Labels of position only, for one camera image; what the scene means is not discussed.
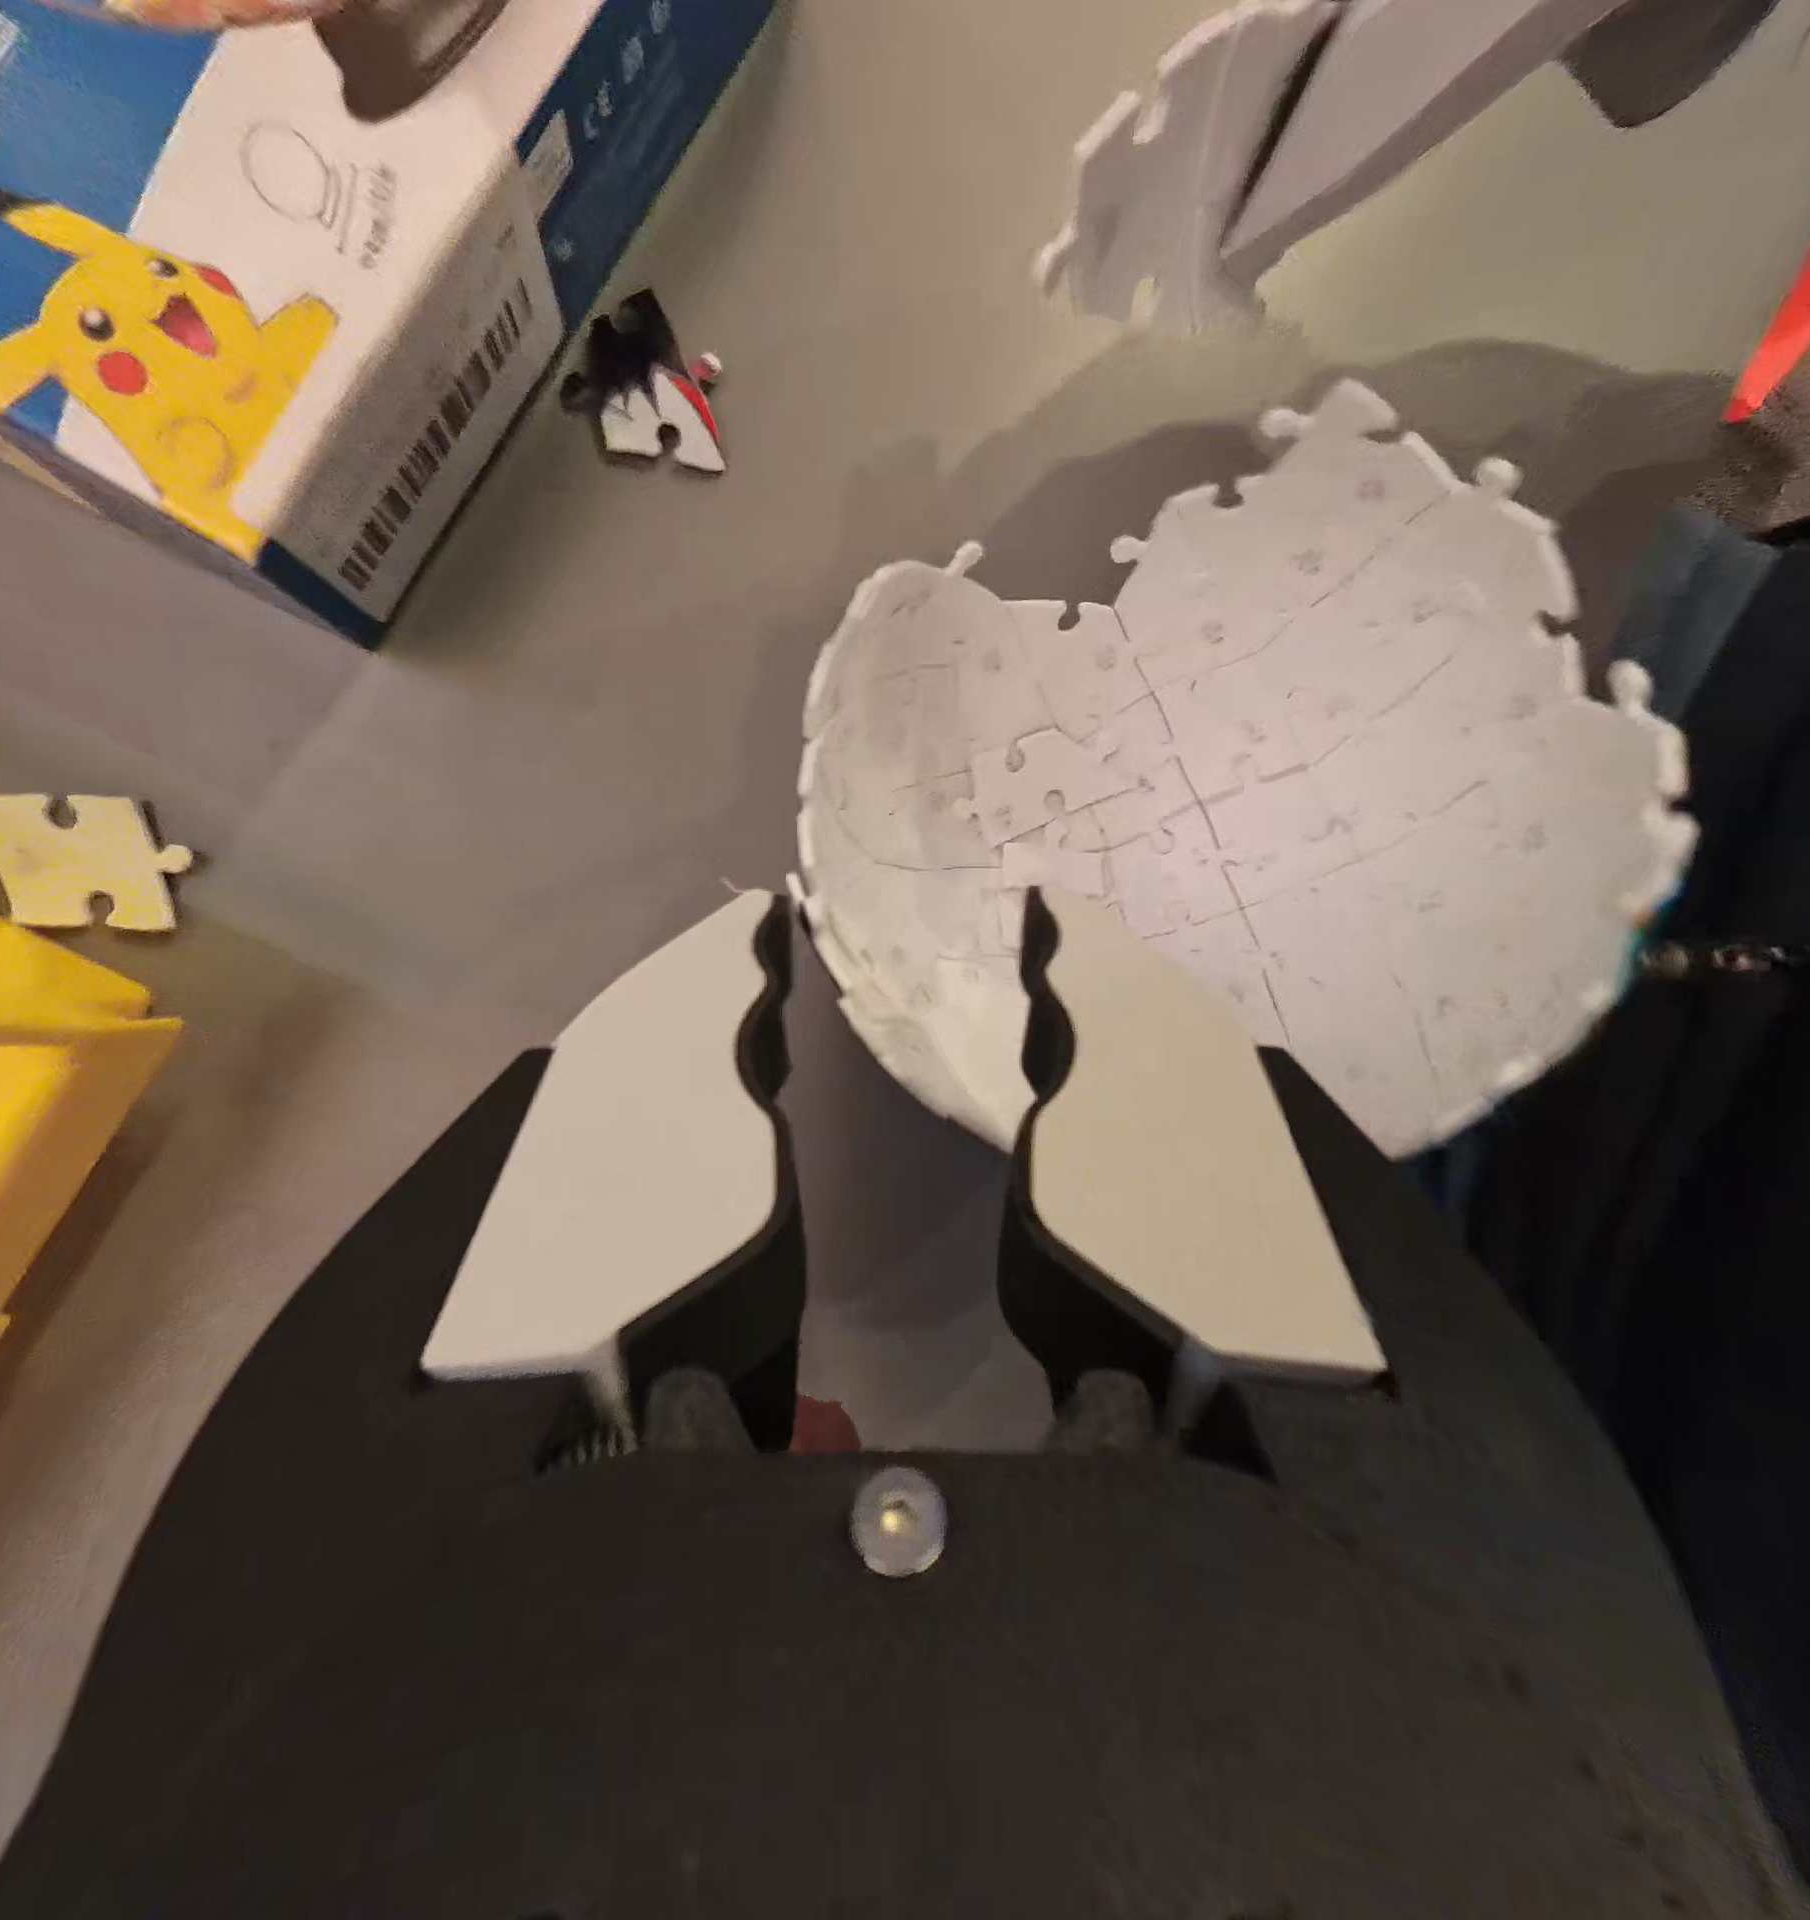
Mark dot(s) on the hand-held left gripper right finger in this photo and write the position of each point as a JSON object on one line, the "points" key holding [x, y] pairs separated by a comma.
{"points": [[1206, 1199]]}

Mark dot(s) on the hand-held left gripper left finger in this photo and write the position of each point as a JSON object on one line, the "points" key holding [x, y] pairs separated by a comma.
{"points": [[605, 1199]]}

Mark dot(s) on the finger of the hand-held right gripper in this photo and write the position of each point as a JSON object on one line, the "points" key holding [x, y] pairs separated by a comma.
{"points": [[1414, 106]]}

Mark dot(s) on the colourful puzzle ball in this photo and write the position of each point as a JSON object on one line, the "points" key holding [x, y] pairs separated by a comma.
{"points": [[1295, 751]]}

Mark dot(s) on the white puzzle piece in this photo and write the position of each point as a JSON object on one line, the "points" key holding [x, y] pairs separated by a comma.
{"points": [[81, 864]]}

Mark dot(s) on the black red puzzle piece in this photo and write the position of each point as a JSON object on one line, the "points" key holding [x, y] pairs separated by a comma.
{"points": [[651, 390]]}

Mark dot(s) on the blue puzzle box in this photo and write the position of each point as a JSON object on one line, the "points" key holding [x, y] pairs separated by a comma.
{"points": [[320, 301]]}

